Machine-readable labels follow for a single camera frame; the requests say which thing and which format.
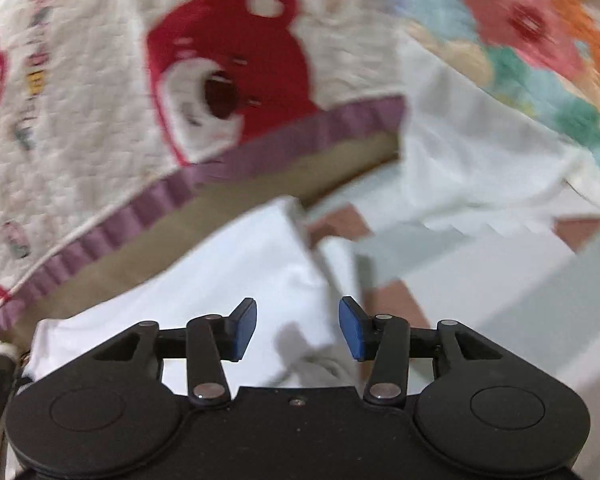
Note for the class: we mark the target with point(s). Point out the bear print quilt purple ruffle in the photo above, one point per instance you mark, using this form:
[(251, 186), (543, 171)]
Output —
[(95, 135)]

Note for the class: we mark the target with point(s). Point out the patchwork print bed sheet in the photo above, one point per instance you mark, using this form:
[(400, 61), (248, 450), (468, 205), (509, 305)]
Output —
[(505, 300)]

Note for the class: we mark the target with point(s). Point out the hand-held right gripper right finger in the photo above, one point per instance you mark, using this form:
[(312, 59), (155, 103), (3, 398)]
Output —
[(351, 331)]

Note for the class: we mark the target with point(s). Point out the white shirt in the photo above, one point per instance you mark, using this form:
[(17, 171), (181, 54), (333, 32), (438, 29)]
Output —
[(250, 270)]

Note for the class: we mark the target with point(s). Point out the floral blanket white backing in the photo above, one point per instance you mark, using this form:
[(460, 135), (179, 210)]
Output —
[(480, 150)]

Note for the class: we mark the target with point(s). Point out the beige bed board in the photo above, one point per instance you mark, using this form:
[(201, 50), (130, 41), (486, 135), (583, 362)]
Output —
[(145, 255)]

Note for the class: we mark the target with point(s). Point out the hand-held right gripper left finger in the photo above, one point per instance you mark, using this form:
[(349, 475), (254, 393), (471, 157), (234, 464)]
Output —
[(244, 331)]

